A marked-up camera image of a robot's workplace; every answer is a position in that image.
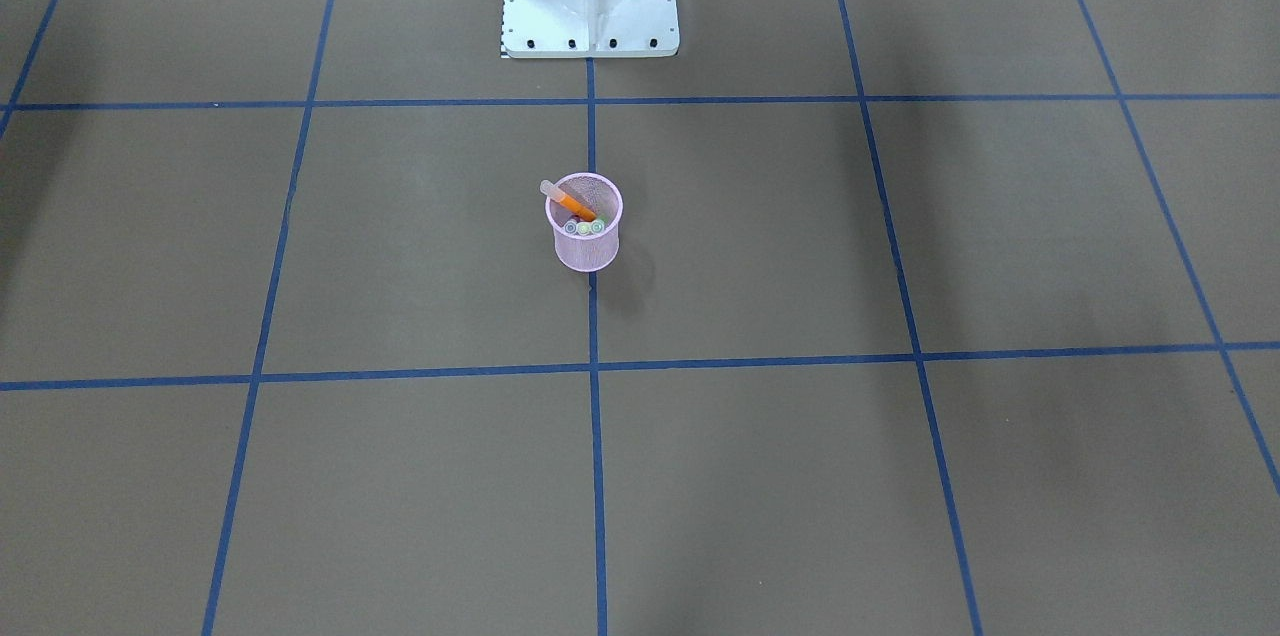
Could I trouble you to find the orange highlighter pen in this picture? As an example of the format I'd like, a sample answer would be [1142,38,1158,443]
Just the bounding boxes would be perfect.
[539,180,598,223]

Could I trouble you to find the pink mesh pen holder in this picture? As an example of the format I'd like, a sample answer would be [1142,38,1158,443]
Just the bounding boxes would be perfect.
[544,171,625,273]

